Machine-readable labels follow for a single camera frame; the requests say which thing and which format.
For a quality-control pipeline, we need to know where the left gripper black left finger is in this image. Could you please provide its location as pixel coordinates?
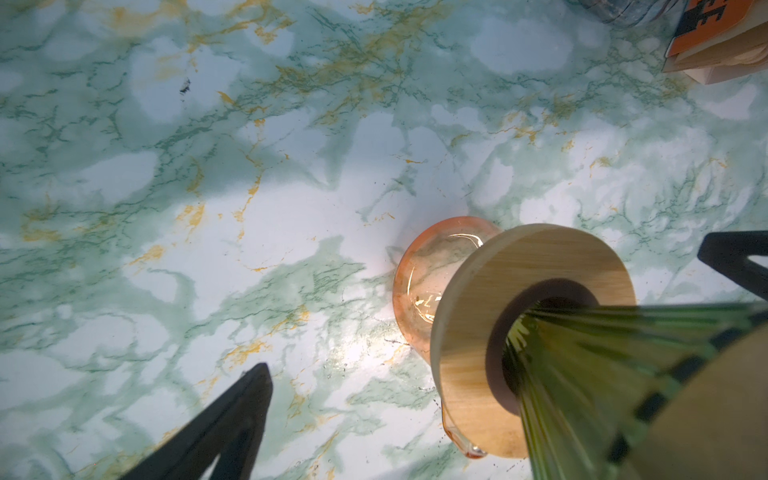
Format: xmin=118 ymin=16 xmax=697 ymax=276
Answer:
xmin=123 ymin=363 xmax=273 ymax=479

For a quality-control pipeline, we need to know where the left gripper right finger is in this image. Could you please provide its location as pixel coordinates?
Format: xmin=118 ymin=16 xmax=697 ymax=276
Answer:
xmin=697 ymin=230 xmax=767 ymax=300

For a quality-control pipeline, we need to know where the green glass dripper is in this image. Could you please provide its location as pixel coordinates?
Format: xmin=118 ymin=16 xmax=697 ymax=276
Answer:
xmin=502 ymin=303 xmax=767 ymax=479

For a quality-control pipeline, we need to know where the wooden dripper ring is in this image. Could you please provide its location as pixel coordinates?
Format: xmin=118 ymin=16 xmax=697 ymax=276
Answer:
xmin=430 ymin=223 xmax=637 ymax=460

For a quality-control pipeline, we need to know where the grey glass carafe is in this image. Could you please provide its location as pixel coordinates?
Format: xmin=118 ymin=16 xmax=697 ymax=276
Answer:
xmin=569 ymin=0 xmax=679 ymax=28

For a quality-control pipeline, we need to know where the amber glass carafe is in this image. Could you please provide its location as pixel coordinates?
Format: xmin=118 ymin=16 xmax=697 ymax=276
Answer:
xmin=392 ymin=215 xmax=502 ymax=460

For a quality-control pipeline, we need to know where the brown paper coffee filter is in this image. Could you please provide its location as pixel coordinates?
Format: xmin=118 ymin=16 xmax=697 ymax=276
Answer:
xmin=619 ymin=327 xmax=767 ymax=479

